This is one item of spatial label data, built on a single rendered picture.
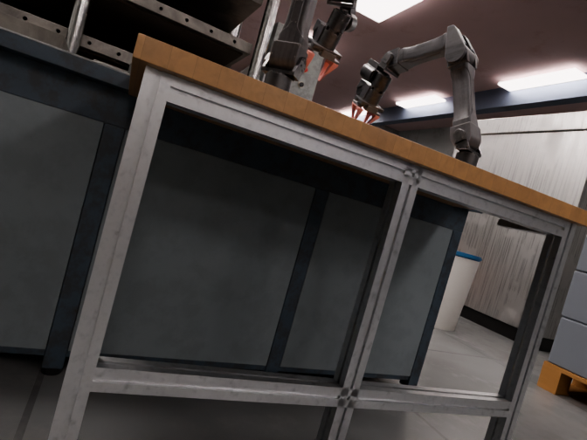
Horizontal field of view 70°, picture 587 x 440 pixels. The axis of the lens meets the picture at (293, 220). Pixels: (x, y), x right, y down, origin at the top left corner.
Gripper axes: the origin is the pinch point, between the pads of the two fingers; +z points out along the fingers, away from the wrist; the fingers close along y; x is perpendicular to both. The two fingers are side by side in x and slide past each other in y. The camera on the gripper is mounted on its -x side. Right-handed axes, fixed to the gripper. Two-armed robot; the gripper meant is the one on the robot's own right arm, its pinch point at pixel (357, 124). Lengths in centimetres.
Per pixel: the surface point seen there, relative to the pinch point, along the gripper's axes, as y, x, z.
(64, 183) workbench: 88, 35, 32
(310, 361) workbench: 3, 54, 68
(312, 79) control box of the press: -10, -79, 5
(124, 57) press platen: 80, -62, 25
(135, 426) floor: 61, 78, 66
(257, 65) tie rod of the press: 25, -64, 7
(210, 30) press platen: 48, -76, 3
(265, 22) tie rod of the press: 26, -73, -11
